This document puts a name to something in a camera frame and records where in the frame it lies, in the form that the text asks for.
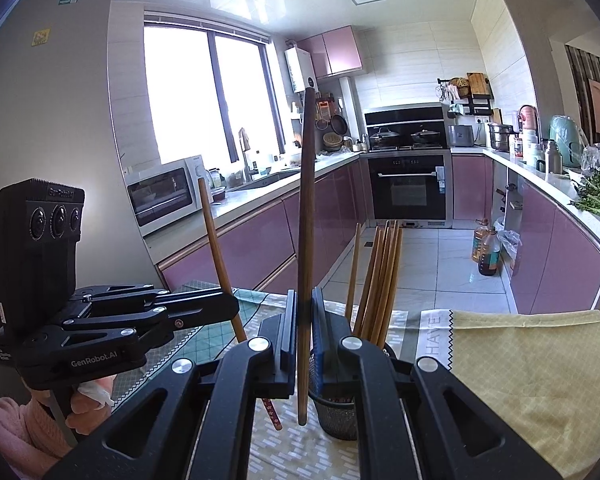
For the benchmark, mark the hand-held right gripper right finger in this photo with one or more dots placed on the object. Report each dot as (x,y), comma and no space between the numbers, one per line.
(317,365)

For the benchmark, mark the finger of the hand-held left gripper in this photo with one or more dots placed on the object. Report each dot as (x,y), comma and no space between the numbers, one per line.
(120,295)
(205,307)

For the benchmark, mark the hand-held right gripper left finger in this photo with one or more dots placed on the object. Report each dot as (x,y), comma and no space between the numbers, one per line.
(285,340)

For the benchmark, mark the black mesh utensil holder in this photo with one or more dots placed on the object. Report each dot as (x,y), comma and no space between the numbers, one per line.
(337,420)

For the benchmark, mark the red-tipped wooden chopstick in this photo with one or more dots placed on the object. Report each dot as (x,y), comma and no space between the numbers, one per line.
(217,245)
(306,210)

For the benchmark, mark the bundle of wooden chopsticks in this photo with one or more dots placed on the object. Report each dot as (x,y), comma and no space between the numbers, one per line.
(385,285)

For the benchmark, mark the person's left hand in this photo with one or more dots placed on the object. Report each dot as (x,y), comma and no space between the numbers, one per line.
(87,415)

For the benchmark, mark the green checkered table mat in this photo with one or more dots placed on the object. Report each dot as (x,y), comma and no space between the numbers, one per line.
(250,310)

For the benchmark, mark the pink base cabinets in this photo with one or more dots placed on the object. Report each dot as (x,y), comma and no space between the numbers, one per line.
(260,245)
(550,255)

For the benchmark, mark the white tissue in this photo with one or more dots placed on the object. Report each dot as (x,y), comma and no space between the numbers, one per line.
(95,391)

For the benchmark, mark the white microwave oven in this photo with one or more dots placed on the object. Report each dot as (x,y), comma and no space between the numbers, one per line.
(160,200)

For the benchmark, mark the white kitchen countertop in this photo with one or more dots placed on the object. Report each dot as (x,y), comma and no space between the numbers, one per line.
(230,207)

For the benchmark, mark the steel kitchen sink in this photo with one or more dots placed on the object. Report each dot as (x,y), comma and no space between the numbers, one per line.
(265,178)

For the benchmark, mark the silver refrigerator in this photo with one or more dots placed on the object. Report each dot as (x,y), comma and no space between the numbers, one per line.
(70,110)

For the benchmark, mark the steel kitchen faucet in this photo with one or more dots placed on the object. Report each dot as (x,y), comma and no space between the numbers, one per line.
(245,152)

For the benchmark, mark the yellow and white printed tablecloth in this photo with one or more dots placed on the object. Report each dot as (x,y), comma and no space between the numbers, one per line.
(505,360)

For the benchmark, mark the black integrated stove oven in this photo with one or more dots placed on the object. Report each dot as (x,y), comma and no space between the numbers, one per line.
(405,190)

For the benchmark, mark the dark cooking oil bottle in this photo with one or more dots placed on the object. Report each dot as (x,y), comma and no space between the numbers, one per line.
(489,255)

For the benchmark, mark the kitchen window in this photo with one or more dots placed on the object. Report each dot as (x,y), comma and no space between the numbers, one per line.
(180,100)

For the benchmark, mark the yellow fridge sticker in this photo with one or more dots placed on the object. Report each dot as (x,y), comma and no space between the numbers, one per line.
(41,38)

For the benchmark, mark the hanging black frying pan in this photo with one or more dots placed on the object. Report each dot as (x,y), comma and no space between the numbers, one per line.
(338,124)

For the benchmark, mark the black pot with glass lid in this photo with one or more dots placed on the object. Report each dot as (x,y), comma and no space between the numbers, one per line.
(385,140)
(426,139)

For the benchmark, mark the white trash bag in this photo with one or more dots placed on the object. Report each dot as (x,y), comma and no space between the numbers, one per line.
(507,240)

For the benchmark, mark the silver toaster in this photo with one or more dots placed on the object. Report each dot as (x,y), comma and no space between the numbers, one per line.
(461,136)

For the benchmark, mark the steel steamer pot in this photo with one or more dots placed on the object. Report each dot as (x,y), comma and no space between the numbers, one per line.
(500,137)

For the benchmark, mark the steel thermos bottle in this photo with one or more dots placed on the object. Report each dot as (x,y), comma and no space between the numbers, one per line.
(552,157)

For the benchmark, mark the wooden cutting board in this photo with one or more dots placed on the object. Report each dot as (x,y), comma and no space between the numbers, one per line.
(478,85)

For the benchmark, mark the pink thermos jug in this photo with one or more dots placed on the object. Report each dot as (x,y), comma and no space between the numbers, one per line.
(528,119)

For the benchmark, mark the pale green appliance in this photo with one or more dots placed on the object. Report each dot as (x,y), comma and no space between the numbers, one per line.
(566,135)

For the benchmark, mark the white wall water heater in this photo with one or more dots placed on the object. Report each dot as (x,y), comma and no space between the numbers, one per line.
(300,71)

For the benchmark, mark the pink wall cabinet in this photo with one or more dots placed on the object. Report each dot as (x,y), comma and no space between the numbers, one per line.
(335,52)

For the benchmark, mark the black wall rack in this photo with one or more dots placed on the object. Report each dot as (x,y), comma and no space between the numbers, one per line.
(477,106)

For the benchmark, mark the striped wall panel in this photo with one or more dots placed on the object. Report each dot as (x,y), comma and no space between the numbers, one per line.
(577,80)

